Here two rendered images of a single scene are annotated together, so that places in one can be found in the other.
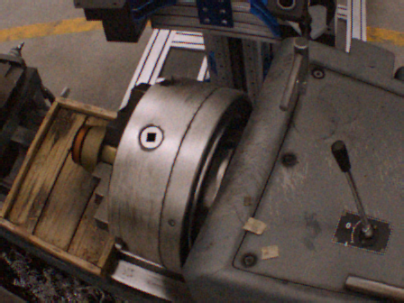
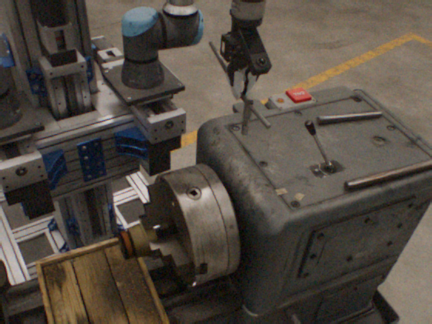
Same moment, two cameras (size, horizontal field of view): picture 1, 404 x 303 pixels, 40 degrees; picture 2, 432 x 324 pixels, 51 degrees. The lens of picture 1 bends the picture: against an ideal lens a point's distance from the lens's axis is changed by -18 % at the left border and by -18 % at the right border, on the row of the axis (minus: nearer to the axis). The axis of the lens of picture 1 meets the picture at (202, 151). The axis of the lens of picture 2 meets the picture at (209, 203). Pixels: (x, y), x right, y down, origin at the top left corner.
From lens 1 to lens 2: 0.72 m
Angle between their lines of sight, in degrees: 37
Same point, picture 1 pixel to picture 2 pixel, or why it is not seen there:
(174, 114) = (193, 179)
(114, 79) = not seen: outside the picture
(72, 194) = (106, 303)
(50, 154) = (64, 296)
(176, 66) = (31, 252)
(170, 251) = (235, 246)
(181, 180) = (224, 201)
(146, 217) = (217, 233)
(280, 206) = (281, 180)
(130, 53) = not seen: outside the picture
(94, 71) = not seen: outside the picture
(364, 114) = (273, 130)
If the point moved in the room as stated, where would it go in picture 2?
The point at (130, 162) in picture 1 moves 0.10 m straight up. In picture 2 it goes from (194, 210) to (195, 179)
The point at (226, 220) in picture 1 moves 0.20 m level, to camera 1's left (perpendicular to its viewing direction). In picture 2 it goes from (267, 197) to (221, 251)
